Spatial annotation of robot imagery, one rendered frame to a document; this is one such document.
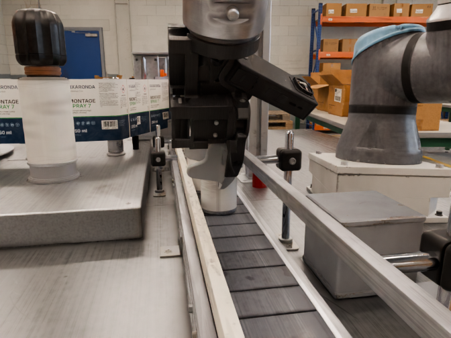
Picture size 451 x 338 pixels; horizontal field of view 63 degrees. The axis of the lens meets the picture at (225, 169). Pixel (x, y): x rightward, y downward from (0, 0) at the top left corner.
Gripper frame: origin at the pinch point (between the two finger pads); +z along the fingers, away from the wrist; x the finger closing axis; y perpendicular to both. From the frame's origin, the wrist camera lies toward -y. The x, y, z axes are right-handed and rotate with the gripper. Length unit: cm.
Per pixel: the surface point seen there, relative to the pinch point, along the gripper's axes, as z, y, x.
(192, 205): -0.4, 4.8, 4.4
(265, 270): -2.6, -1.3, 15.2
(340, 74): 116, -147, -238
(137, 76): 25, 15, -72
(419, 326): -18.4, -2.8, 28.0
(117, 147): 26, 19, -39
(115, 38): 320, 97, -757
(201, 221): -3.1, 4.4, 9.1
